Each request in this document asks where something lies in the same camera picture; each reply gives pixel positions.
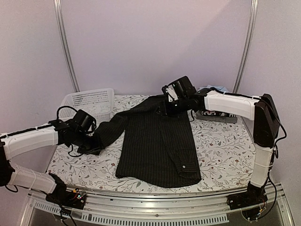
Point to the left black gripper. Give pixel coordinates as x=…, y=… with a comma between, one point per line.
x=96, y=147

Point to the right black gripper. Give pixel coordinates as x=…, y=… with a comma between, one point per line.
x=165, y=110

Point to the black pinstriped long sleeve shirt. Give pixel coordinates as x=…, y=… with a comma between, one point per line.
x=159, y=150

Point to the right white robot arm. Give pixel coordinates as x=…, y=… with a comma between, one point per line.
x=180, y=96

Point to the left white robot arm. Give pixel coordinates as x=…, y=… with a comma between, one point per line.
x=77, y=131

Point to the black white printed folded shirt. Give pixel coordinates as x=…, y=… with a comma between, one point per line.
x=217, y=114

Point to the white plastic basket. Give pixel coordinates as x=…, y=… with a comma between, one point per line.
x=98, y=103

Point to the light blue folded shirt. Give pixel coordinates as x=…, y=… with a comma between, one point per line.
x=221, y=88

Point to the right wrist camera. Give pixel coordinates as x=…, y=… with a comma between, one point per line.
x=170, y=92

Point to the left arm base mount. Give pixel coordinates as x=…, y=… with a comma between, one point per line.
x=74, y=198

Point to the aluminium front rail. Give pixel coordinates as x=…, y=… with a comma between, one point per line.
x=103, y=208

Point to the right aluminium frame post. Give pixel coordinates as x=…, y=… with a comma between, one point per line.
x=247, y=45

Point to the aluminium frame post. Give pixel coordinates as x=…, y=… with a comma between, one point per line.
x=65, y=46
x=247, y=45

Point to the left aluminium frame post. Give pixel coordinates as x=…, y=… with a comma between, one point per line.
x=65, y=46

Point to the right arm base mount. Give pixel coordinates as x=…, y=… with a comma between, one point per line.
x=251, y=197

